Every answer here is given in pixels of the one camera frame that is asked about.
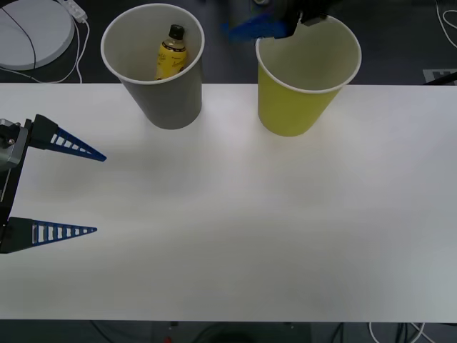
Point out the grey marker board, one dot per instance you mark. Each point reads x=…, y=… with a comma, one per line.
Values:
x=437, y=75

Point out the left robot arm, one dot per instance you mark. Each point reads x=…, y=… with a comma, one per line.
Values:
x=14, y=153

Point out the yellow bottle with black cap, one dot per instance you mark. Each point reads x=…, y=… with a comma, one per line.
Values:
x=172, y=57

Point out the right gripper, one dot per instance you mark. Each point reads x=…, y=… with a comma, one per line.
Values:
x=303, y=9

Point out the grey plastic waste bin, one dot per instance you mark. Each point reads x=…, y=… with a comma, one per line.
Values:
x=168, y=103

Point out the white power strip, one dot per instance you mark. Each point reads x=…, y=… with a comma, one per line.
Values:
x=75, y=9

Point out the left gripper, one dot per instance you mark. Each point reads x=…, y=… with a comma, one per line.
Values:
x=12, y=189

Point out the white round disc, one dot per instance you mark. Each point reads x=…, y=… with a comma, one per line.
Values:
x=46, y=32

